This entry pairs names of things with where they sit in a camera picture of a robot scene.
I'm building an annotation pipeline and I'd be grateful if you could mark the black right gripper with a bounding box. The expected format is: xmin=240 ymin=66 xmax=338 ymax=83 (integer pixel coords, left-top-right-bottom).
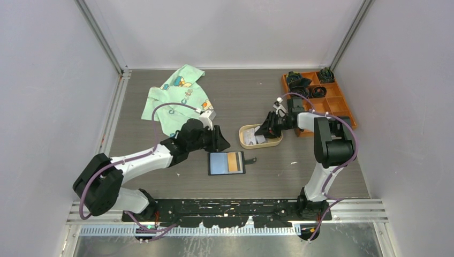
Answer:
xmin=254 ymin=111 xmax=293 ymax=139

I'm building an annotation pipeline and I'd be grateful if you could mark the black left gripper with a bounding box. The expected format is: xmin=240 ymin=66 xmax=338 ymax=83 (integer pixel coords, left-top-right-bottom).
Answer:
xmin=188 ymin=124 xmax=230 ymax=153

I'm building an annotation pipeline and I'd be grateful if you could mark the black leather card holder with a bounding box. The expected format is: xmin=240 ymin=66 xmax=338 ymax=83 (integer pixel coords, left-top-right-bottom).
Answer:
xmin=208 ymin=151 xmax=257 ymax=176

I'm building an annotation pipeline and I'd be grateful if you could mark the orange striped credit card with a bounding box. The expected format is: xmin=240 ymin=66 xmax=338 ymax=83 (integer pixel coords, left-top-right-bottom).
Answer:
xmin=227 ymin=152 xmax=243 ymax=173

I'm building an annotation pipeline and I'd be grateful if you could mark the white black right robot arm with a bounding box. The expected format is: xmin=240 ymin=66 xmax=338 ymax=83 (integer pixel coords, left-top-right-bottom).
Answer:
xmin=255 ymin=97 xmax=358 ymax=220

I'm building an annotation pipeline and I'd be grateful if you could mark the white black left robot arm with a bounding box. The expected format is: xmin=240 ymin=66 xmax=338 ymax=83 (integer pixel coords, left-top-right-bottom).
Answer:
xmin=72 ymin=119 xmax=230 ymax=221

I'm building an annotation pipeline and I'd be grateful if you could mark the beige oval tray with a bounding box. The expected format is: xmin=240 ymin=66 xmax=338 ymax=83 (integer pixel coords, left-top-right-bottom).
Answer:
xmin=239 ymin=124 xmax=283 ymax=149

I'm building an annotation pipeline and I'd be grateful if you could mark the dark rolled belt front left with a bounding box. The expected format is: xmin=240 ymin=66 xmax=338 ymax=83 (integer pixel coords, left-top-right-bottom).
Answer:
xmin=289 ymin=86 xmax=311 ymax=99

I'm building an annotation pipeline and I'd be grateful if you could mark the dark rolled belt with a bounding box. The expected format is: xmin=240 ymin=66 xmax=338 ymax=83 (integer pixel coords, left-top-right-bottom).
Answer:
xmin=316 ymin=67 xmax=335 ymax=84
xmin=309 ymin=86 xmax=327 ymax=99
xmin=289 ymin=86 xmax=311 ymax=99
xmin=286 ymin=71 xmax=312 ymax=88

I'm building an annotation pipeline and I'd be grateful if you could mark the dark rolled belt back left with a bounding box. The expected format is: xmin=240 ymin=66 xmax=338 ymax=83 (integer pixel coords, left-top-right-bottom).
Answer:
xmin=286 ymin=71 xmax=312 ymax=88

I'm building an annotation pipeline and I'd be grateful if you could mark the dark rolled belt front right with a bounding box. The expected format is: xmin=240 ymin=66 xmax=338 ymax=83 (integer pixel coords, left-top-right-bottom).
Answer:
xmin=309 ymin=86 xmax=327 ymax=99

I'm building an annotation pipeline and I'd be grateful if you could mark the green cartoon print cloth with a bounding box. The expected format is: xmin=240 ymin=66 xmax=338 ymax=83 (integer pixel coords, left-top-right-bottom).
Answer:
xmin=141 ymin=64 xmax=214 ymax=137

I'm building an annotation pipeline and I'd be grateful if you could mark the orange compartment organizer box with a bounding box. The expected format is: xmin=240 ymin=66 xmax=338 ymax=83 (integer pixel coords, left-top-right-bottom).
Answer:
xmin=286 ymin=71 xmax=357 ymax=129

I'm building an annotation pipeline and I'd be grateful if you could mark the dark rolled belt back right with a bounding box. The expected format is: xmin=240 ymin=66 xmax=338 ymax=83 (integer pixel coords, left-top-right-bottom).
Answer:
xmin=316 ymin=67 xmax=335 ymax=84

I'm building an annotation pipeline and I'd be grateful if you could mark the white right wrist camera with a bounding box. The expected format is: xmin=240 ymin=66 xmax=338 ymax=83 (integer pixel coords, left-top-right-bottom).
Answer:
xmin=273 ymin=97 xmax=287 ymax=117

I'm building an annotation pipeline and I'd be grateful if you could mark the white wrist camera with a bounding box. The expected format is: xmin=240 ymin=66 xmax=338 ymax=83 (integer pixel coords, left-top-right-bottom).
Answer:
xmin=198 ymin=109 xmax=216 ymax=131
xmin=273 ymin=97 xmax=287 ymax=117

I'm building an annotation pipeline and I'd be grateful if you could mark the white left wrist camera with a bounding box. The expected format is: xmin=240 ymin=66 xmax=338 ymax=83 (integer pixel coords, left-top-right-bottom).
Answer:
xmin=198 ymin=109 xmax=216 ymax=131

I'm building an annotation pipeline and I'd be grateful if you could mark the aluminium front rail frame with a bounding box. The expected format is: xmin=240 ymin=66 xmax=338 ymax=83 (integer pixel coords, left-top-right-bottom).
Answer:
xmin=66 ymin=199 xmax=388 ymax=239

